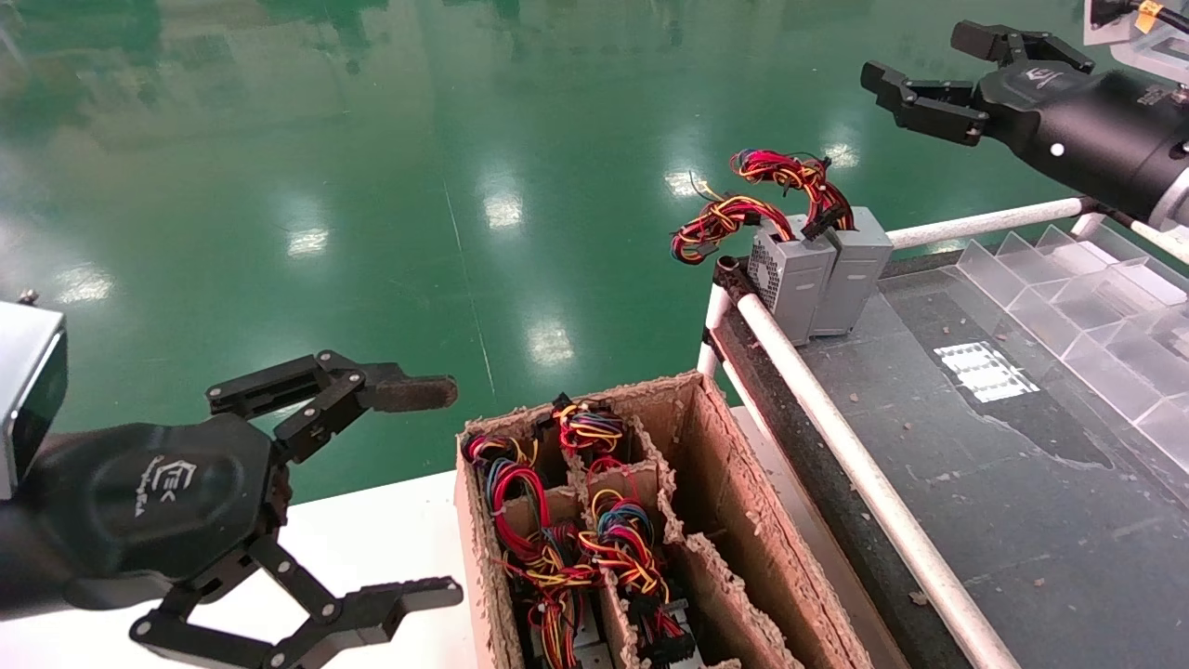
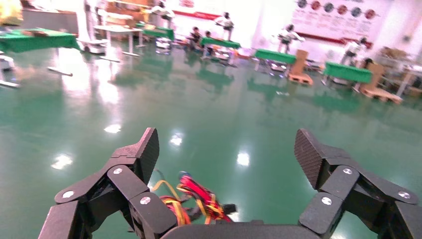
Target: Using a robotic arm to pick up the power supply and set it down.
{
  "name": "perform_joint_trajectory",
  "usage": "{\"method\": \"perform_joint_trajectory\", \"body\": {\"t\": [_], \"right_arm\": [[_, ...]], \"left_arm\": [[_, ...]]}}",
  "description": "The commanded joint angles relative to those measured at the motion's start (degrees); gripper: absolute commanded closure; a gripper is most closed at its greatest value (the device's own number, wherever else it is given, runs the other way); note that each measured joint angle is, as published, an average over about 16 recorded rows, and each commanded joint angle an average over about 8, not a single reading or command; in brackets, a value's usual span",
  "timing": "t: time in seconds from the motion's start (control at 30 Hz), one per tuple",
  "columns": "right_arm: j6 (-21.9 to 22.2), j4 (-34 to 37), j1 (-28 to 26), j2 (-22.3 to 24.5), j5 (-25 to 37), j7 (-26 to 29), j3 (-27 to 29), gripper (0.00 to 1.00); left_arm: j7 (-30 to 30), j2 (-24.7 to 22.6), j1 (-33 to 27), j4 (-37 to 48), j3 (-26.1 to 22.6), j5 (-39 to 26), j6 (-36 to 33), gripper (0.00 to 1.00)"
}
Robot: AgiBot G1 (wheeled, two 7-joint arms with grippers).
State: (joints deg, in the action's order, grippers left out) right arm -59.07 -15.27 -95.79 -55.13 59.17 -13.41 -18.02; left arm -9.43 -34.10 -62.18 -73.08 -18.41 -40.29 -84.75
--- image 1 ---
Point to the short white frame tube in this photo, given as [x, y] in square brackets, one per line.
[1003, 221]

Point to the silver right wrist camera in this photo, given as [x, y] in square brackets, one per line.
[1161, 42]

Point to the worn cardboard box with dividers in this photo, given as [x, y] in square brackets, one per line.
[734, 520]

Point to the long white frame tube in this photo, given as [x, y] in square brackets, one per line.
[882, 502]

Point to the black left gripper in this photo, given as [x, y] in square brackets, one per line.
[158, 502]

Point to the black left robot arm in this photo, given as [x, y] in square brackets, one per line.
[19, 567]

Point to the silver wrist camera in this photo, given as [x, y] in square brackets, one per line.
[1161, 42]
[28, 390]

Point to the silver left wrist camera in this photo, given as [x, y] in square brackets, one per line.
[28, 390]

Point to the clear acrylic compartment tray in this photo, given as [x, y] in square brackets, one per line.
[1096, 316]

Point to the white frame leg tube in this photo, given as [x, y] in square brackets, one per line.
[713, 311]

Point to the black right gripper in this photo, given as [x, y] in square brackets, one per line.
[1096, 130]

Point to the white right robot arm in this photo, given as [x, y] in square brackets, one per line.
[1175, 200]

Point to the black tube corner connector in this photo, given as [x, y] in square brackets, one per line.
[1110, 204]
[729, 277]

